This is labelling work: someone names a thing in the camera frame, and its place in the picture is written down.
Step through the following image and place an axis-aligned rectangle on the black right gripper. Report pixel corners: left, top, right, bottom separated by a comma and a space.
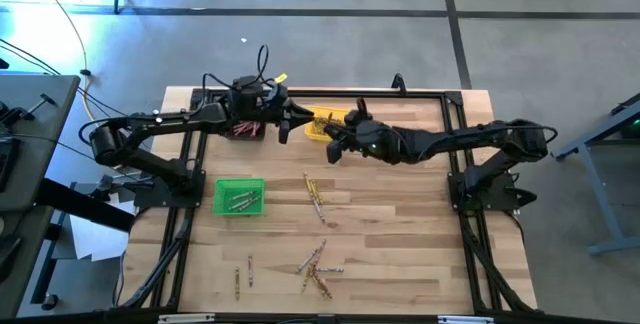
325, 97, 401, 165

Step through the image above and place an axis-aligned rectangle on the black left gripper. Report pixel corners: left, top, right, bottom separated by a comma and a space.
259, 85, 316, 145

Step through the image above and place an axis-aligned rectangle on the yellow plastic basket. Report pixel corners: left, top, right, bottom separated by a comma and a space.
304, 105, 355, 144

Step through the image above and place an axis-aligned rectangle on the black plastic basket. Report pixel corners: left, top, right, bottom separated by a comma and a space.
218, 113, 269, 142

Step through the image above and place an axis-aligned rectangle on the green plastic basket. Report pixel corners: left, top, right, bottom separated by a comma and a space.
211, 177, 267, 217

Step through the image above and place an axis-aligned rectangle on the white paper sheet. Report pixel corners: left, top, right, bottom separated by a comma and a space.
68, 188, 137, 263

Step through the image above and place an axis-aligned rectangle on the grey side table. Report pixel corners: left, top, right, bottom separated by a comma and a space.
0, 73, 82, 321

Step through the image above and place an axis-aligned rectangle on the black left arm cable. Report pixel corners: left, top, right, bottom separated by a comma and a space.
256, 43, 272, 83

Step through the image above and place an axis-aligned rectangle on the silver bracket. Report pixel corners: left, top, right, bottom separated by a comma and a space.
437, 315, 496, 324
157, 313, 217, 324

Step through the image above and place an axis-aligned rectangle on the yellow floor cable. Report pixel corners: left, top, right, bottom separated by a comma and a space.
27, 0, 109, 138

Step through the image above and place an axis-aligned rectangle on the grey table leg frame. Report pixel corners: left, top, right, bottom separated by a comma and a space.
549, 91, 640, 258

